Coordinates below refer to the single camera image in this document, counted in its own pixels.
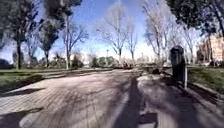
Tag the row of trees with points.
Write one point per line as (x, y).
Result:
(115, 33)

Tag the grey brick paved path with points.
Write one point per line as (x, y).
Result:
(76, 100)

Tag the robot's own part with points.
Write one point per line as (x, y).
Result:
(147, 125)

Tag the pale dirt strip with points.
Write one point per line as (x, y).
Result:
(173, 106)

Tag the grass lawn with shadows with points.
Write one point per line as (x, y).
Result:
(16, 76)

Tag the green grass lawn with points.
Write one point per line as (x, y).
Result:
(210, 75)

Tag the orange brick building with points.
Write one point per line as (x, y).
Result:
(216, 46)

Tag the dark litter bin on post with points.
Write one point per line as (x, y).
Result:
(177, 63)

